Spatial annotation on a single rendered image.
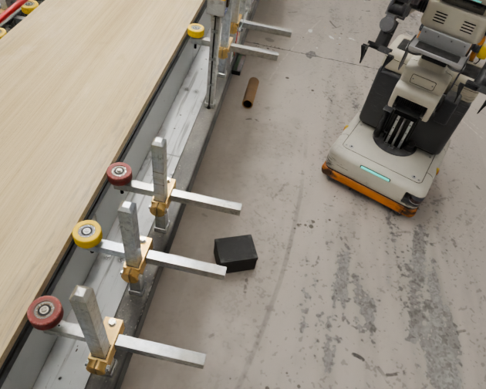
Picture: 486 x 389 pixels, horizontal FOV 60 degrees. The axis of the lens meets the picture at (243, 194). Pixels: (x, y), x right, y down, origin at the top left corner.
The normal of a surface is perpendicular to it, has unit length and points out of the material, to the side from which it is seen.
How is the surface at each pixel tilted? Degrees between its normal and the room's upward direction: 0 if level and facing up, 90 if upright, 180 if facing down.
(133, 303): 0
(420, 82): 98
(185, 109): 0
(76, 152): 0
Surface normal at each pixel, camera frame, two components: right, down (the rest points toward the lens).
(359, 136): 0.12, -0.65
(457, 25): -0.55, 0.68
